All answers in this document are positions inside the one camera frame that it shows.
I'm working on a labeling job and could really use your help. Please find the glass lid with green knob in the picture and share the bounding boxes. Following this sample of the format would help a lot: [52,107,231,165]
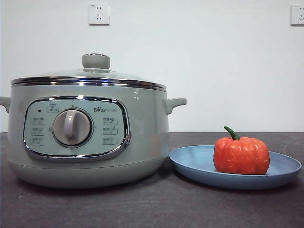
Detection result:
[10,53,167,91]

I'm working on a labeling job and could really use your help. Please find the orange pumpkin with green stem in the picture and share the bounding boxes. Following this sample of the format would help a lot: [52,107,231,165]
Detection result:
[212,125,271,175]

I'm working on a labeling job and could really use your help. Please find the blue round plate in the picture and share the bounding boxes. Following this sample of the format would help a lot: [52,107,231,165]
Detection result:
[168,144,303,191]

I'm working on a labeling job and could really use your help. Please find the pale green electric steamer pot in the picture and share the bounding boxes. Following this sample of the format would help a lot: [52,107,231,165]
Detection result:
[0,82,188,190]

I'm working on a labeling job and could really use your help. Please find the white wall socket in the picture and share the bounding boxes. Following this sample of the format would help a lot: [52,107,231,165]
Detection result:
[88,3,111,26]
[290,4,304,26]

